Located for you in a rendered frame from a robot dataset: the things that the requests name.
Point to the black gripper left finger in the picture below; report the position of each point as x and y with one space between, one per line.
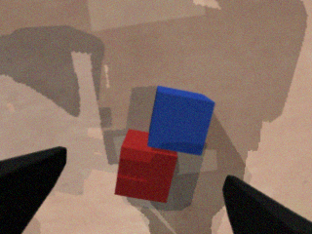
25 183

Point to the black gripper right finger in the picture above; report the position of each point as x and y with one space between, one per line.
252 212

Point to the blue cube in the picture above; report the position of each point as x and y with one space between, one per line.
180 121

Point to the red block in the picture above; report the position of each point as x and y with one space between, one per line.
144 172

